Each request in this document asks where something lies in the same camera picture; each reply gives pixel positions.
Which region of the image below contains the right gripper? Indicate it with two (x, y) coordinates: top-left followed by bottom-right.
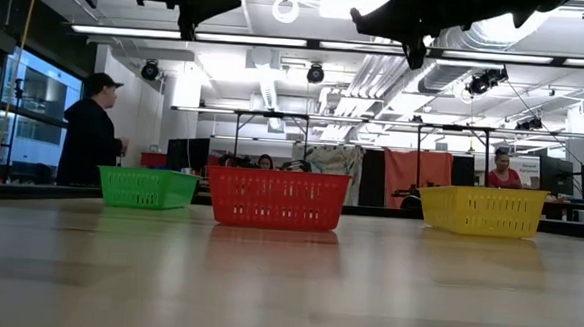
(347, 0), (487, 74)

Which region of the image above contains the green plastic basket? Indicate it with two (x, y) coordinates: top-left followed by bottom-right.
(95, 164), (201, 213)

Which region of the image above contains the red plastic basket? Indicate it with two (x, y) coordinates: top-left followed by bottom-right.
(203, 165), (353, 234)

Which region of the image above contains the black bar with light strips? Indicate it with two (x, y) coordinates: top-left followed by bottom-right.
(67, 23), (584, 69)

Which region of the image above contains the patterned cloth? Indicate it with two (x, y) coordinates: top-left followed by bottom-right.
(289, 142), (366, 206)

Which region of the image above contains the orange curtain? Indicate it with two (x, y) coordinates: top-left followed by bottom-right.
(382, 147), (454, 212)

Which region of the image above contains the black curtain panel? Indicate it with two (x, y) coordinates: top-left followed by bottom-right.
(358, 147), (388, 207)
(450, 154), (477, 187)

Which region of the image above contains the red bin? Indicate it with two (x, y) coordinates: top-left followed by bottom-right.
(140, 151), (168, 169)

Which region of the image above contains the large window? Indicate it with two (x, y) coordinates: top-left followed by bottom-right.
(0, 45), (97, 188)

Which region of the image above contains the white board with text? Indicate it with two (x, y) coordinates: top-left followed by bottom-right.
(473, 152), (543, 191)

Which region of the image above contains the yellow plastic basket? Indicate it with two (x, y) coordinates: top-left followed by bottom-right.
(416, 183), (551, 242)

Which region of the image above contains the white ring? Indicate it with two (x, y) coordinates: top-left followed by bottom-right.
(271, 0), (301, 25)

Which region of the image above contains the black round camera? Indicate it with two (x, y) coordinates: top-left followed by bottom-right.
(140, 59), (161, 81)
(305, 62), (326, 85)

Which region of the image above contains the black camera cluster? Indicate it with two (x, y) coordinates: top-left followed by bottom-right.
(514, 114), (545, 132)
(465, 65), (509, 99)

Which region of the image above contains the silver ventilation duct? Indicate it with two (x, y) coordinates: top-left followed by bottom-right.
(418, 4), (561, 101)

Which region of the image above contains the black metal rig frame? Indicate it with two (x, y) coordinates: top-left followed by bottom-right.
(414, 122), (493, 189)
(231, 108), (311, 173)

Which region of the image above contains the yellow hanging cable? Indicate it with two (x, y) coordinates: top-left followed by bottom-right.
(0, 0), (37, 171)

